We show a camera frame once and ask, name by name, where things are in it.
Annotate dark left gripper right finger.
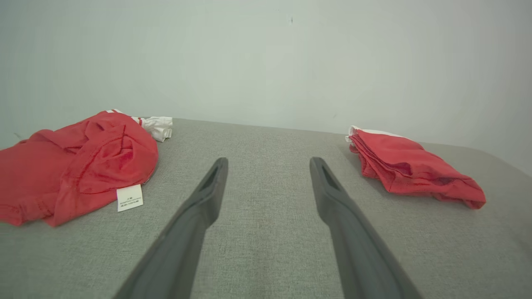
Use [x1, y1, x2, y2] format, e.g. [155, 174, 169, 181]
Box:
[310, 157, 422, 299]

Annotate grey fabric sofa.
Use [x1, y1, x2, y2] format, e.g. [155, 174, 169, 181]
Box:
[0, 118, 532, 299]

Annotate red shorts white stripe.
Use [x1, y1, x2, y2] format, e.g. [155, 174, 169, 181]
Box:
[345, 125, 487, 209]

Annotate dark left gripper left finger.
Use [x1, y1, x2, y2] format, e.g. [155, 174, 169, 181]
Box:
[114, 157, 229, 299]

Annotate red jersey white sleeves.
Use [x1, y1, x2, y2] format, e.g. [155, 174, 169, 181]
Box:
[0, 109, 173, 228]

